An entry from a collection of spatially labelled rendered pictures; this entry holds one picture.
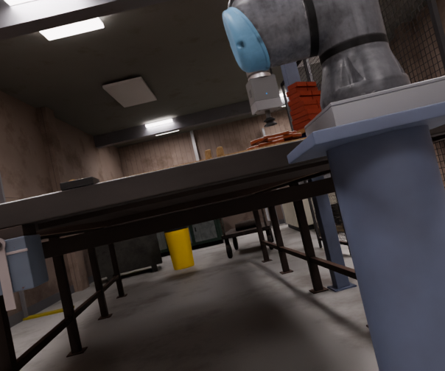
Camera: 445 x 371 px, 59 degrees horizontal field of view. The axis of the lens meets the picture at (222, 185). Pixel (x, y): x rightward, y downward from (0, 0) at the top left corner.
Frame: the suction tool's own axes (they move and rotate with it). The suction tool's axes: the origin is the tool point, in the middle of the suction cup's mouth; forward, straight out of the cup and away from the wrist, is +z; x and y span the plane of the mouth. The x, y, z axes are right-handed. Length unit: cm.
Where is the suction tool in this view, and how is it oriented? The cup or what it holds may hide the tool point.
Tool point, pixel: (270, 124)
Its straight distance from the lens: 129.3
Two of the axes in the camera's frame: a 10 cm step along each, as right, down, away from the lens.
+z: 2.2, 9.7, -0.5
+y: -9.6, 2.1, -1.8
